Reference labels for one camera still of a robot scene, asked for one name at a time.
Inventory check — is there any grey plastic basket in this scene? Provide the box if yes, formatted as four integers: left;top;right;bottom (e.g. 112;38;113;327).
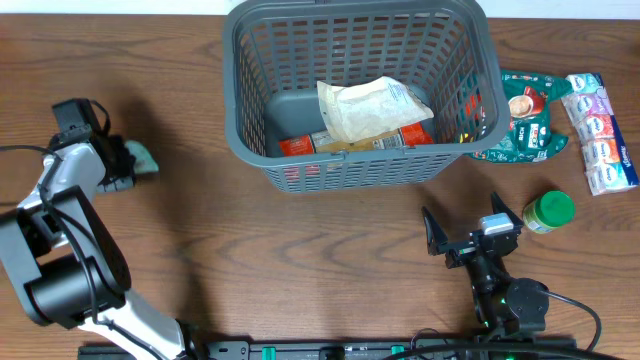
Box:
222;0;510;193

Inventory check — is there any green coffee bag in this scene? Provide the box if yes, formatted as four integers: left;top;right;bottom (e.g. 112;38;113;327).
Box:
469;70;573;164

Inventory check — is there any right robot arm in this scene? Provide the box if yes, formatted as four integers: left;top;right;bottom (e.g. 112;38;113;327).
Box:
422;193;549;337

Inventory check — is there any tissue pack multipack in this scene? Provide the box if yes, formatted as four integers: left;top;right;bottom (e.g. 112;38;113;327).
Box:
561;73;639;196

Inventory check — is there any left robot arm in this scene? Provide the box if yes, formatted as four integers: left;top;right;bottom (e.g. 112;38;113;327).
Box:
1;134;203;359

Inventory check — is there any black cable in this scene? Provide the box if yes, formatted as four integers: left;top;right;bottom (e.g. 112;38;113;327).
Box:
0;99;166;360
537;287;603;351

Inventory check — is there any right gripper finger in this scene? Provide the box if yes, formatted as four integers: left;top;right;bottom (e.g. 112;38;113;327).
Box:
421;207;448;256
491;192;523;231

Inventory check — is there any orange pasta package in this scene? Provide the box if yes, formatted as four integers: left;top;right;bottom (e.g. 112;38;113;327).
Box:
279;123;433;156

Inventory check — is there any light blue wipes packet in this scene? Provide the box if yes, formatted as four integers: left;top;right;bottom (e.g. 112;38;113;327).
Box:
97;140;159;193

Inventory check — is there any green lid jar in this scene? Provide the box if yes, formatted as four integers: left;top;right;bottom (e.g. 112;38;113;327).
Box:
522;190;576;234

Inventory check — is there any left black cable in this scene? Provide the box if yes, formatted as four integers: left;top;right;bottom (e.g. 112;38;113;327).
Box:
0;99;166;360

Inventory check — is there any beige paper pouch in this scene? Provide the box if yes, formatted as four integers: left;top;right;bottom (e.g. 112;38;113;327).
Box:
316;76;434;143

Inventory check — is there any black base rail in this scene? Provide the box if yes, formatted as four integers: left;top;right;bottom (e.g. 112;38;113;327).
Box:
77;337;577;360

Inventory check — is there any right black cable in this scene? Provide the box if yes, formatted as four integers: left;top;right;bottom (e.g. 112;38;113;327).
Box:
537;287;603;351

